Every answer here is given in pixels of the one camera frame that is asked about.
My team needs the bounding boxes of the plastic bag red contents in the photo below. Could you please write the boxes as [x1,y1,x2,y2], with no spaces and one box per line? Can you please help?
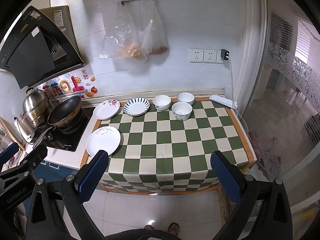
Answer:
[142,0,169,56]

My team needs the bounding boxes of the sandalled foot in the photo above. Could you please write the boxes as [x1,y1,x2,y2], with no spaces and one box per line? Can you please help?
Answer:
[168,222,180,236]

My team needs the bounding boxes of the glass sliding door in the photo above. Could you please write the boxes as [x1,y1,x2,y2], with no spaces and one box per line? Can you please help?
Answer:
[244,0,319,205]

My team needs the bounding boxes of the white charger cable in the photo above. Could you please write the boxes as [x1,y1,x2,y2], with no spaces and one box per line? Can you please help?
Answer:
[228,59,251,140]

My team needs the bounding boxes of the white bowl pink pattern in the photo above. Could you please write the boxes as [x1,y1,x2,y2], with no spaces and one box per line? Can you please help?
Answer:
[152,95,171,111]

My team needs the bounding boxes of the plastic bag orange contents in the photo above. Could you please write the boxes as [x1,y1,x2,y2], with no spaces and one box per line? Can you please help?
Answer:
[99,2,147,63]

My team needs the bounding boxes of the white bowl dark rim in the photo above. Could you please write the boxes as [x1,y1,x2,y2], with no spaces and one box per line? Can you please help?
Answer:
[177,92,195,106]

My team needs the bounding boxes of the black induction cooktop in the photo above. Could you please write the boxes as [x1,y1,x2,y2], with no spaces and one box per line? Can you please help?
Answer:
[40,107,94,152]

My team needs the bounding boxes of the white plate pink flowers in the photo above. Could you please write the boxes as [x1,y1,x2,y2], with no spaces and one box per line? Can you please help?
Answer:
[93,99,120,121]

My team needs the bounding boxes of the white bowl blue pattern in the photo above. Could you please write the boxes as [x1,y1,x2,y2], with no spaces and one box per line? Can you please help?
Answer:
[172,102,193,121]

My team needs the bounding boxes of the white plate blue stripes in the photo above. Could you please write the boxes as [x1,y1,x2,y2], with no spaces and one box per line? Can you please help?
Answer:
[123,98,150,116]

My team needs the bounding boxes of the colourful wall stickers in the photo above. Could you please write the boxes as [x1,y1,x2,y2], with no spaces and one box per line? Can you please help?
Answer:
[36,67,101,106]

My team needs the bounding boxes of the green white checkered tablecloth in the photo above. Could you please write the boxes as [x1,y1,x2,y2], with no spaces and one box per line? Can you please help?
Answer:
[95,98,256,194]

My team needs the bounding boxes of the plain white plate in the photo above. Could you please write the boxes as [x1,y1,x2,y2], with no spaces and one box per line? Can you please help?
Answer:
[86,126,121,157]

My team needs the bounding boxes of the black power adapter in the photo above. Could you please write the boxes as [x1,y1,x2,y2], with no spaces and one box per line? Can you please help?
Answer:
[220,49,230,61]

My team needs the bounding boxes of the black frying pan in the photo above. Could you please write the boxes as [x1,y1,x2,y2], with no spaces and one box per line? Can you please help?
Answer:
[33,95,81,149]

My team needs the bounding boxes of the white folded cloth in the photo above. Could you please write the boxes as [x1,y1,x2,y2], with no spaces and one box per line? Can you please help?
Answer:
[209,94,238,109]

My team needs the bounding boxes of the black range hood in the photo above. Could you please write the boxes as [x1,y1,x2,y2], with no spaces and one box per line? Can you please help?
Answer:
[1,5,85,89]

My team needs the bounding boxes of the white double wall socket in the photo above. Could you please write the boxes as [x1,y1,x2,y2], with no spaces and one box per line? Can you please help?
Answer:
[189,48,217,63]

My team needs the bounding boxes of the stainless steel kettle pot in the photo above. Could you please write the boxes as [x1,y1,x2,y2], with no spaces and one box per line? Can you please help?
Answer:
[22,87,53,128]

